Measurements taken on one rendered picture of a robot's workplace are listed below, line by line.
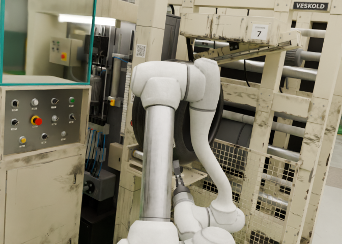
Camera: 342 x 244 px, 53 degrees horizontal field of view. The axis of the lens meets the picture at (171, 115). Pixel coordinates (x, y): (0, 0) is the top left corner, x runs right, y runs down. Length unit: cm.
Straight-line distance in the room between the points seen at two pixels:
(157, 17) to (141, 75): 95
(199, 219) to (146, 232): 38
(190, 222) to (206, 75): 57
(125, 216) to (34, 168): 70
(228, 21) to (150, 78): 101
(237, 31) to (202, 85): 89
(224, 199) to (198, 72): 53
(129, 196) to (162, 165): 119
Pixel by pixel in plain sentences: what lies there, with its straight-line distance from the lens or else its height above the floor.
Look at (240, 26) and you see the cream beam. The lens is 204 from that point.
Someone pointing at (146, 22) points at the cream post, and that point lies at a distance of 208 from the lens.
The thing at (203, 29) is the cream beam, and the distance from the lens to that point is 215.
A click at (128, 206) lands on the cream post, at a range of 231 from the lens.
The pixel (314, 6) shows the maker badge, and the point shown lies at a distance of 226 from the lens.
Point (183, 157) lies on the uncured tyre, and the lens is 188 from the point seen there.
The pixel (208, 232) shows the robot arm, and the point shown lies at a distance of 112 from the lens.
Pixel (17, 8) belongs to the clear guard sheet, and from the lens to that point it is 183.
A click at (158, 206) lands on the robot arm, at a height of 107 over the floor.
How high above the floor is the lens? 155
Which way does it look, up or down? 11 degrees down
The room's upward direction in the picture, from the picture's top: 8 degrees clockwise
